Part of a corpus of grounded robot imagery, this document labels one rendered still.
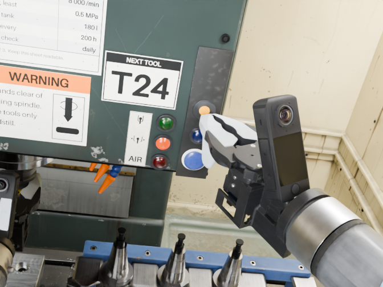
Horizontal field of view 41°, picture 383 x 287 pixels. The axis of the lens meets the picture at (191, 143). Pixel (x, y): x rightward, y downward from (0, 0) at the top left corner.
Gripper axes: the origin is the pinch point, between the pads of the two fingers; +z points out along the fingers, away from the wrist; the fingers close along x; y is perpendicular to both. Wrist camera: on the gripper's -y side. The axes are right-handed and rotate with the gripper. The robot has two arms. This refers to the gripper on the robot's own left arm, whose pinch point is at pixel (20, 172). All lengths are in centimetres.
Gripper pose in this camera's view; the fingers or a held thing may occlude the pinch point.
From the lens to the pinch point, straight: 104.0
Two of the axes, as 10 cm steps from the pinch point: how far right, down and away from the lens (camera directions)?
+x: 9.9, 1.2, 1.2
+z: -0.4, -5.3, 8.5
